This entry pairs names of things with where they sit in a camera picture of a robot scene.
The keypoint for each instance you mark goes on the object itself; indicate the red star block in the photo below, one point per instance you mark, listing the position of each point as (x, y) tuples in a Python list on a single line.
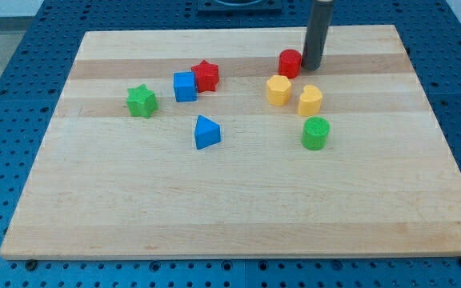
[(206, 76)]

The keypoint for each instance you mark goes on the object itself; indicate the blue cube block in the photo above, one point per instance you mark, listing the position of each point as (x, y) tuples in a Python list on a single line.
[(185, 87)]

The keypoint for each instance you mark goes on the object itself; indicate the green star block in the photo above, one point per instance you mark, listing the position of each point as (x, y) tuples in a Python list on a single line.
[(141, 101)]

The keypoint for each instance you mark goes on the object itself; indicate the blue triangle block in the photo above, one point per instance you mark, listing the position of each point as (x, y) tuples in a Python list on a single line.
[(206, 132)]

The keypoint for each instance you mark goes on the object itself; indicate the wooden board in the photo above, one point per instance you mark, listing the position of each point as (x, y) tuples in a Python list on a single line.
[(108, 186)]

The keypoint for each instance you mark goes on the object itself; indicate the yellow hexagon block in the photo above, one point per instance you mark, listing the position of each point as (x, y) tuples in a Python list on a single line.
[(278, 90)]

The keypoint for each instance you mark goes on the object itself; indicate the green cylinder block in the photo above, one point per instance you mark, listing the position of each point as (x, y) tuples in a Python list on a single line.
[(315, 133)]

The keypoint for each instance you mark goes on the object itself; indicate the red cylinder block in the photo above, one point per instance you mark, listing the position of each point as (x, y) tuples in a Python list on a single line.
[(289, 63)]

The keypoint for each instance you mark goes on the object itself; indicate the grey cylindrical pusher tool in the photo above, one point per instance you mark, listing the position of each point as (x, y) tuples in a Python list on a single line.
[(316, 33)]

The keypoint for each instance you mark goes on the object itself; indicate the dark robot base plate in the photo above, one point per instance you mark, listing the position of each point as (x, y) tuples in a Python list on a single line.
[(210, 6)]

